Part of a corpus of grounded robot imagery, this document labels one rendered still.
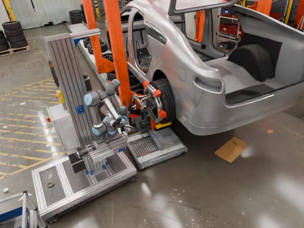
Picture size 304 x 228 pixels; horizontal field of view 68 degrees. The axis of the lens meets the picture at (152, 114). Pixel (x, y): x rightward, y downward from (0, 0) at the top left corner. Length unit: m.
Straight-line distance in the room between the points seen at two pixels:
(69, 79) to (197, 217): 2.16
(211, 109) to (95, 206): 1.93
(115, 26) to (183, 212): 2.57
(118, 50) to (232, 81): 1.81
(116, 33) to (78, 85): 1.06
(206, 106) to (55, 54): 1.65
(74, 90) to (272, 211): 2.71
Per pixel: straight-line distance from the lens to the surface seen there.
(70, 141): 2.86
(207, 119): 2.66
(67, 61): 2.51
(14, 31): 10.89
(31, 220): 2.44
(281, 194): 3.48
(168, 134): 3.71
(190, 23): 8.39
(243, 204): 3.23
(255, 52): 3.98
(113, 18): 3.29
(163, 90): 3.10
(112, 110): 2.52
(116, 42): 3.36
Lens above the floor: 2.55
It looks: 33 degrees down
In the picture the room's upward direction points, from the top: 5 degrees counter-clockwise
